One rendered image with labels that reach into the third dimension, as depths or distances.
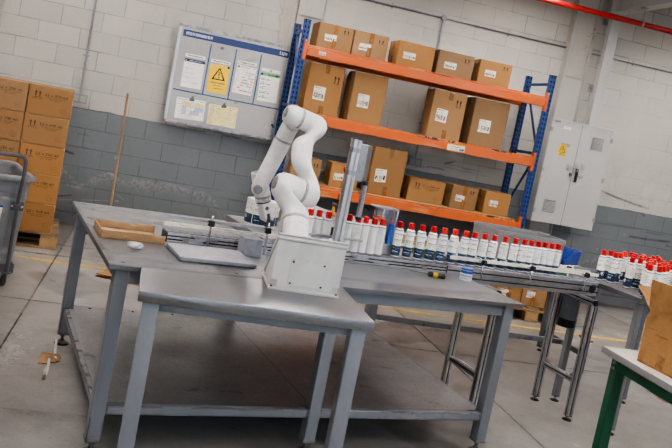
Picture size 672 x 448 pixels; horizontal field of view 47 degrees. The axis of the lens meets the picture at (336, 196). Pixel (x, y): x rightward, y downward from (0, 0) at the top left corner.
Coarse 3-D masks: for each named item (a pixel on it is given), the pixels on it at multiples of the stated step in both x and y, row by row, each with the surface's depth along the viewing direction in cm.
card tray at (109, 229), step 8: (96, 224) 374; (104, 224) 384; (112, 224) 386; (120, 224) 387; (128, 224) 389; (136, 224) 390; (104, 232) 359; (112, 232) 361; (120, 232) 362; (128, 232) 364; (136, 232) 387; (144, 232) 391; (152, 232) 394; (128, 240) 365; (136, 240) 366; (144, 240) 368; (152, 240) 369; (160, 240) 371
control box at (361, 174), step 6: (360, 150) 403; (366, 150) 402; (360, 156) 403; (366, 156) 402; (360, 162) 403; (366, 162) 405; (360, 168) 403; (366, 168) 410; (360, 174) 403; (366, 174) 415; (360, 180) 403
